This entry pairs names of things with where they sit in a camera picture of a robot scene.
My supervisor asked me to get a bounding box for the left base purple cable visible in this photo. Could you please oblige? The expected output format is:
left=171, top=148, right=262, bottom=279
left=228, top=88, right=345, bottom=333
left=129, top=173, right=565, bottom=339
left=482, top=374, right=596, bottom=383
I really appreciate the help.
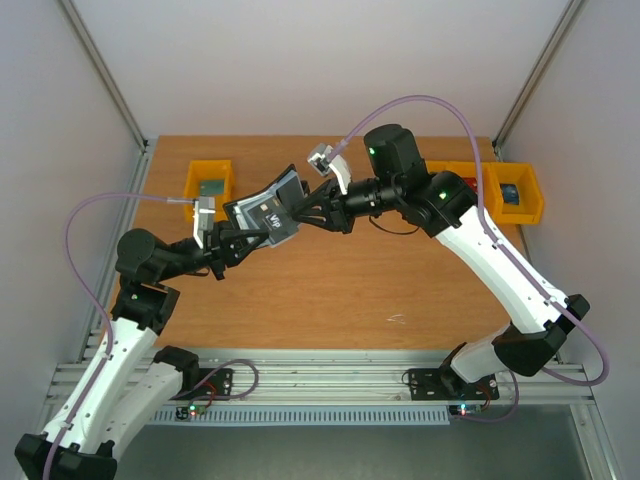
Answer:
left=191, top=358, right=260, bottom=403

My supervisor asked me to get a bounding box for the yellow bin with red card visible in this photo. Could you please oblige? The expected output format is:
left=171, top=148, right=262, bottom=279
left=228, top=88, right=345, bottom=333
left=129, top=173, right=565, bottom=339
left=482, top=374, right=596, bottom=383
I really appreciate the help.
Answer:
left=448, top=161, right=496, bottom=194

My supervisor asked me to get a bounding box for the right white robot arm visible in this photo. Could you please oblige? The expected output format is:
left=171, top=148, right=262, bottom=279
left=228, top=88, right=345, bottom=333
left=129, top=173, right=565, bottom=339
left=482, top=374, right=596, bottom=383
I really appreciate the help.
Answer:
left=293, top=124, right=590, bottom=397

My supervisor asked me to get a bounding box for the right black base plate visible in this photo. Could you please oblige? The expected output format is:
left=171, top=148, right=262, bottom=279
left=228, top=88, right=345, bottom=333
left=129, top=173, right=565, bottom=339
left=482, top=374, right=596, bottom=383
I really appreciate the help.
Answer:
left=401, top=368, right=500, bottom=402

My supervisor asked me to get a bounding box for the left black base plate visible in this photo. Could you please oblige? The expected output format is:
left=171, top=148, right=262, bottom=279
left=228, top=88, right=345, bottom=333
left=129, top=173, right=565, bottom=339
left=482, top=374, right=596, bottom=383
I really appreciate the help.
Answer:
left=172, top=368, right=234, bottom=401

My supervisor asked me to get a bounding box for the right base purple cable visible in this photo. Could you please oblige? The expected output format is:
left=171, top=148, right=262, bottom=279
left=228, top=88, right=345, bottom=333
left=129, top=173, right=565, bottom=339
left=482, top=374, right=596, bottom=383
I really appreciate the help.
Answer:
left=457, top=374, right=520, bottom=424

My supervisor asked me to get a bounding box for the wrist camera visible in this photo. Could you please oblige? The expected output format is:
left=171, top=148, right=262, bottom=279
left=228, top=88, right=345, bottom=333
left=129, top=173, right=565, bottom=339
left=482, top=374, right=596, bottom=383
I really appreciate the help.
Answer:
left=193, top=196, right=216, bottom=249
left=307, top=143, right=352, bottom=195

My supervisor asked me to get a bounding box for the grey slotted cable duct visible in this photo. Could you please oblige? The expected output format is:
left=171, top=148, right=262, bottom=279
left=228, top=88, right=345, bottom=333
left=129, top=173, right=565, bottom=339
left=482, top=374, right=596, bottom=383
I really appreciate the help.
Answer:
left=149, top=405, right=450, bottom=428

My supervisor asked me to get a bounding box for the aluminium rail frame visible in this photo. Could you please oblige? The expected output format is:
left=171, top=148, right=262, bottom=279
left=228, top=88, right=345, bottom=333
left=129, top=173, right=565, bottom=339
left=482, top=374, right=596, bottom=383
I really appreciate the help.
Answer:
left=47, top=347, right=596, bottom=407

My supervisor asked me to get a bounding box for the green card in bin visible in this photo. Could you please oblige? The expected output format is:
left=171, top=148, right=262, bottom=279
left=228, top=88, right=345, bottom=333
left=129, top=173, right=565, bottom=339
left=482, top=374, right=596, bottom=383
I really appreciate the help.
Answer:
left=199, top=179, right=225, bottom=197

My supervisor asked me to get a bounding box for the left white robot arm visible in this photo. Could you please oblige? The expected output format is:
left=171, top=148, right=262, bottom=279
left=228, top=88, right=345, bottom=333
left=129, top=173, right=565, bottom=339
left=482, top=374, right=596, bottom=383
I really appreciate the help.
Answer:
left=15, top=222, right=268, bottom=479

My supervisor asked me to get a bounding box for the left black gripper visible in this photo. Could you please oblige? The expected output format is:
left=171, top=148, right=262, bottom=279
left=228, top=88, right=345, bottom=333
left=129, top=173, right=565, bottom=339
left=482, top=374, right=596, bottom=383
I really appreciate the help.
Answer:
left=156, top=220, right=269, bottom=282

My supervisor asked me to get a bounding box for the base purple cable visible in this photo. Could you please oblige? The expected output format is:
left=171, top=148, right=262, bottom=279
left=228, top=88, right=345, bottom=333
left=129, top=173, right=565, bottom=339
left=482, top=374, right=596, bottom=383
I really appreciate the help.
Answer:
left=457, top=374, right=520, bottom=424
left=191, top=358, right=260, bottom=403

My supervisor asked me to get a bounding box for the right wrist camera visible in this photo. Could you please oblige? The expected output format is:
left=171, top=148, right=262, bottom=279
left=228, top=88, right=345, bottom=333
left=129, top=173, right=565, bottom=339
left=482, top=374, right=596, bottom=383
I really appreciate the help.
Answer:
left=307, top=143, right=352, bottom=195

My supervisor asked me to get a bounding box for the yellow bin with blue card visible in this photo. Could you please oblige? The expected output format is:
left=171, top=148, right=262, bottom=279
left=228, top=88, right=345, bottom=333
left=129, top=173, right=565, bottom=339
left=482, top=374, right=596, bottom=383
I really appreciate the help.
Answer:
left=489, top=162, right=544, bottom=225

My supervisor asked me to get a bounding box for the black leather card holder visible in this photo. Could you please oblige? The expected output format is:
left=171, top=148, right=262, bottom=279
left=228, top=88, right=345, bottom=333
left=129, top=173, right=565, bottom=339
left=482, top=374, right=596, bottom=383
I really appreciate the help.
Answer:
left=223, top=164, right=305, bottom=248

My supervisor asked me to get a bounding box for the blue card in bin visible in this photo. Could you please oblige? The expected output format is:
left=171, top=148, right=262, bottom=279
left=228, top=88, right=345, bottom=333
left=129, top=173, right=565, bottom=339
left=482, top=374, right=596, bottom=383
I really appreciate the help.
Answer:
left=500, top=183, right=520, bottom=206

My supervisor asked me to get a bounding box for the black VIP card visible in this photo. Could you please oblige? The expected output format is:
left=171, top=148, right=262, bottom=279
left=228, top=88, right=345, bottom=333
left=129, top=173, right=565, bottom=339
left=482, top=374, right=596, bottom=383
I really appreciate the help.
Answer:
left=248, top=197, right=299, bottom=247

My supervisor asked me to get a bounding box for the yellow bin with black card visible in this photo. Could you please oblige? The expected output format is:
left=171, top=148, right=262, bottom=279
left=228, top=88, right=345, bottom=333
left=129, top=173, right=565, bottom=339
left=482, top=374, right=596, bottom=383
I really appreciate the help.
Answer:
left=426, top=160, right=449, bottom=174

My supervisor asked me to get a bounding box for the left yellow bin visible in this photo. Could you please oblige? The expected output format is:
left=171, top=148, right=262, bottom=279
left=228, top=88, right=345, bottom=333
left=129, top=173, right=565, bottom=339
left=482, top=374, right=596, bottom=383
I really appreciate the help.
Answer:
left=183, top=160, right=235, bottom=222

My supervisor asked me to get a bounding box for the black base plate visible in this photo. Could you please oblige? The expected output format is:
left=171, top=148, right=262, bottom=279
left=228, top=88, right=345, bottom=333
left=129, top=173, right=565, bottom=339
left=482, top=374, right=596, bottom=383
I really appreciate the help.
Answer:
left=172, top=368, right=234, bottom=401
left=401, top=368, right=500, bottom=402

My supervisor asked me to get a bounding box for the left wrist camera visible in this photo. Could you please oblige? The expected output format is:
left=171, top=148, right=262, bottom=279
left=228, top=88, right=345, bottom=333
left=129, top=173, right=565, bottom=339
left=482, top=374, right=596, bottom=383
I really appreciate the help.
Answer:
left=193, top=196, right=216, bottom=249

